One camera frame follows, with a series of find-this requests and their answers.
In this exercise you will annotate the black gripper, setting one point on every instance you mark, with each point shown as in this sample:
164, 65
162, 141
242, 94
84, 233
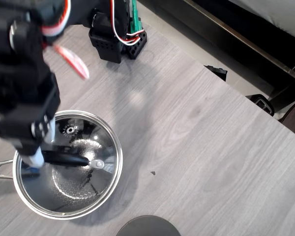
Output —
22, 130

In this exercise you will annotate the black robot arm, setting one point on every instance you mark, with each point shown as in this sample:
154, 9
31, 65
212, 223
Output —
19, 49

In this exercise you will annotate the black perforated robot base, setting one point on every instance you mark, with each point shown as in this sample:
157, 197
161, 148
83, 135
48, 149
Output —
108, 46

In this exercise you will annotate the dark grey round object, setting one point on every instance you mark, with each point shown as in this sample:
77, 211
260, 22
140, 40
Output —
147, 227

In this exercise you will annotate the green circuit board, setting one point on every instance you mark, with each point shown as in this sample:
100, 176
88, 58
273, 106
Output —
135, 22

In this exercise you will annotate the black table clamp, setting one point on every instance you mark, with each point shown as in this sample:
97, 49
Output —
261, 103
217, 72

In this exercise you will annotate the white cushion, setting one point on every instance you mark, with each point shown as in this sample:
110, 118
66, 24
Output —
280, 14

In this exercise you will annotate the dark wooden bench frame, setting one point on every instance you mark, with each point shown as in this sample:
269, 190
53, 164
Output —
236, 37

